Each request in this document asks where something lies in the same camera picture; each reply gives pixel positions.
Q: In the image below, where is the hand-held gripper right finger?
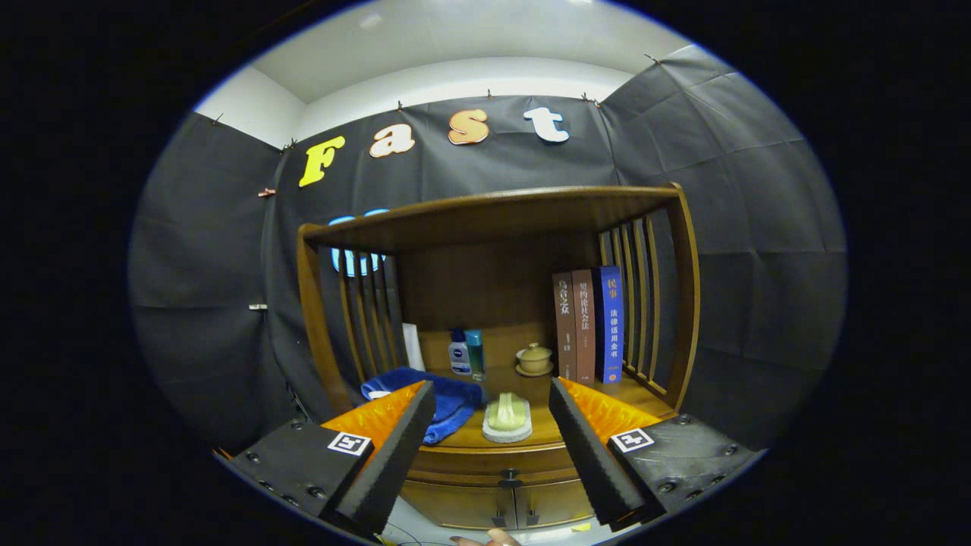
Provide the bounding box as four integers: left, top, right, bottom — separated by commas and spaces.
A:
548, 377, 765, 533

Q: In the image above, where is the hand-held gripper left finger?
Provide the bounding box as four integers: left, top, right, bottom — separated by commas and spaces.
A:
215, 379, 438, 541

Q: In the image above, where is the wooden drawer with black knob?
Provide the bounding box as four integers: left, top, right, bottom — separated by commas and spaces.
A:
413, 442, 579, 488

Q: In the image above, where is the green scrub brush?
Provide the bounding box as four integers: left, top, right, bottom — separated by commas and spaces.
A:
482, 392, 533, 444

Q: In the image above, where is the wooden cabinet door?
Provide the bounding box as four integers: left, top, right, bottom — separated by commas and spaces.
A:
513, 482, 597, 529
401, 479, 518, 530

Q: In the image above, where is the wooden countertop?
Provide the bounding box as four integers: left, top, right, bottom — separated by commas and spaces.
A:
357, 364, 676, 450

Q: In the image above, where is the brown wooden cabinet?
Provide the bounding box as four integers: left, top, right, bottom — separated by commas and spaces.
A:
296, 182, 702, 530

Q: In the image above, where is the blue folded towel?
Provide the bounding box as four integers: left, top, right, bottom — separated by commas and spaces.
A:
360, 367, 484, 446

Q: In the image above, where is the white tube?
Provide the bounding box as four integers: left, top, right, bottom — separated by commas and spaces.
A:
402, 323, 426, 372

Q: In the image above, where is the beige lidded teacup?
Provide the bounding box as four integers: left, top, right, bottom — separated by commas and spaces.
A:
515, 343, 555, 378

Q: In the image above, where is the white bottle with blue cap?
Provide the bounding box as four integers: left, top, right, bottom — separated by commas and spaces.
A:
448, 329, 472, 376

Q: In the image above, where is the teal clear bottle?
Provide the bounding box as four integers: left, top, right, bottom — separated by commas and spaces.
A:
465, 330, 486, 381

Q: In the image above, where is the reddish brown book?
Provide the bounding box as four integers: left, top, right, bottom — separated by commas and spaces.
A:
571, 269, 597, 385

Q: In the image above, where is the blue book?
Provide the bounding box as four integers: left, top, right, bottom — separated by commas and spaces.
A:
592, 265, 625, 384

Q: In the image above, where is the dark brown book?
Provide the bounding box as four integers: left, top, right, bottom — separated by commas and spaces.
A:
552, 272, 577, 381

